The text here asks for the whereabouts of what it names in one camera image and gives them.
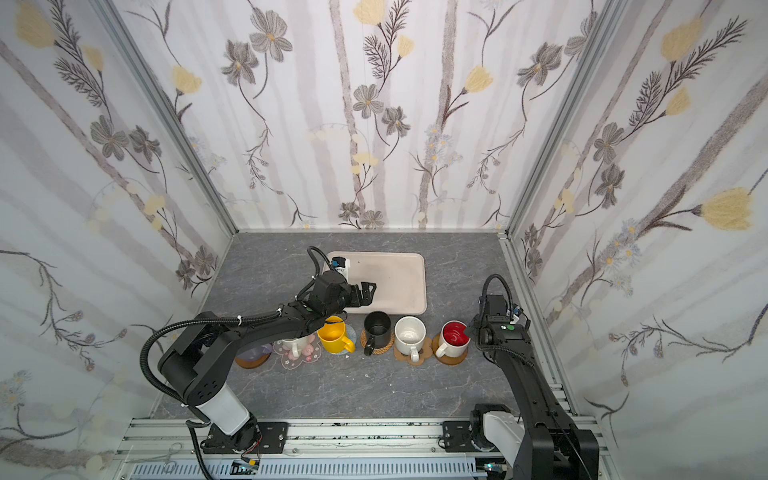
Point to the woven rattan round coaster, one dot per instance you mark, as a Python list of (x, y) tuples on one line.
[(377, 351)]

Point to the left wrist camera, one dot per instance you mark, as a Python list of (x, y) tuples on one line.
[(340, 265)]

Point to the yellow mug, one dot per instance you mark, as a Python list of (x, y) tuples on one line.
[(333, 335)]

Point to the plain white mug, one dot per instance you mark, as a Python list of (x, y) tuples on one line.
[(299, 348)]

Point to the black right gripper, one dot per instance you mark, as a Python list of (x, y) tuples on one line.
[(480, 327)]

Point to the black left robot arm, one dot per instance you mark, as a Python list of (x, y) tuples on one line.
[(190, 361)]

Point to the pink flower coaster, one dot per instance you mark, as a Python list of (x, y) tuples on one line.
[(292, 365)]

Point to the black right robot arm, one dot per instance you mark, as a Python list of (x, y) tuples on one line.
[(542, 441)]

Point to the black mug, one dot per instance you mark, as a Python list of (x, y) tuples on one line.
[(377, 329)]

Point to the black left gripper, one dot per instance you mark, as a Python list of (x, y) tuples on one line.
[(355, 293)]

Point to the grey blue round coaster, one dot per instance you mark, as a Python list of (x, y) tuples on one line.
[(351, 335)]

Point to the white mug red inside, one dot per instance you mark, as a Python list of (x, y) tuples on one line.
[(453, 339)]

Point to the dark brown round coaster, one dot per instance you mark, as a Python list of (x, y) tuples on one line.
[(250, 363)]

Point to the beige plastic tray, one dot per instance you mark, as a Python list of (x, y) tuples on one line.
[(400, 280)]

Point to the white speckled mug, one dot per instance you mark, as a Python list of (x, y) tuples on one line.
[(410, 334)]

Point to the brown paw shaped coaster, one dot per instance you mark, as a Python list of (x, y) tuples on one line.
[(423, 357)]

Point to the purple mug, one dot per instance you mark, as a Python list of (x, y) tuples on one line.
[(257, 351)]

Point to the brown round wooden coaster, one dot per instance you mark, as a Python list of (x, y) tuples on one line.
[(446, 360)]

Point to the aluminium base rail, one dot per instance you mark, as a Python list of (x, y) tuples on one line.
[(395, 448)]

